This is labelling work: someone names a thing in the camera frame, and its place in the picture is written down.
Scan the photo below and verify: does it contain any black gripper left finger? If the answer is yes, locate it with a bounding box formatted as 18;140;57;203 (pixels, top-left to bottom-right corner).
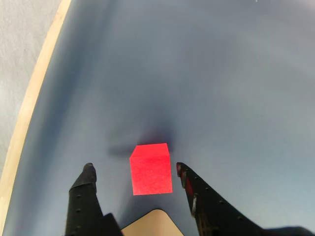
64;162;123;236

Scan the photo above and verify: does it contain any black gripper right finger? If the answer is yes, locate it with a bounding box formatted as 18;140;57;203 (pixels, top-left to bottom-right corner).
176;162;315;236

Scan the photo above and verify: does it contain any red cube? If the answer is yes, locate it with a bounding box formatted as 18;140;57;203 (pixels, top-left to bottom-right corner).
129;143;173;196

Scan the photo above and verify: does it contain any beige square container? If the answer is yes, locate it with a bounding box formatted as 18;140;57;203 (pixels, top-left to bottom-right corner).
121;209;184;236

